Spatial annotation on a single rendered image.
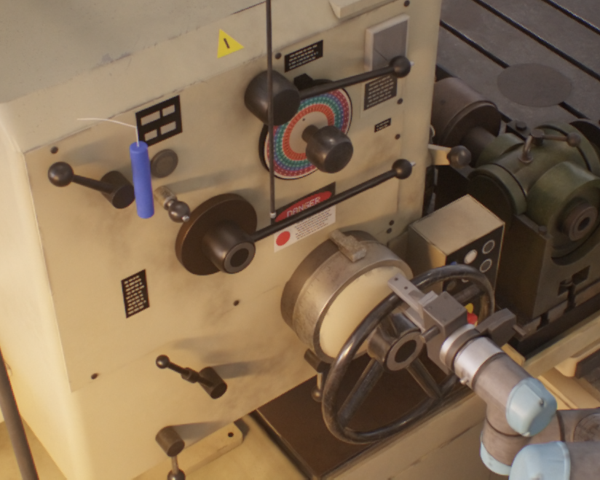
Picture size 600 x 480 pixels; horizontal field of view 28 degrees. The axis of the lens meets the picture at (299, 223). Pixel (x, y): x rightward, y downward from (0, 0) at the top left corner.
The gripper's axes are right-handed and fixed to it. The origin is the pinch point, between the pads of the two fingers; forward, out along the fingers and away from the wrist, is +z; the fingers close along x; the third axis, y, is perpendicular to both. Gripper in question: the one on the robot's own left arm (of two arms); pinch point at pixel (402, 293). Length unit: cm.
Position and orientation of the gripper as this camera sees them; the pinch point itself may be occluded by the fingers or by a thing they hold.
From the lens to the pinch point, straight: 193.9
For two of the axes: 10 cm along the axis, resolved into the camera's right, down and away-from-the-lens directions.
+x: 1.5, 6.5, 7.4
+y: -7.9, 5.3, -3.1
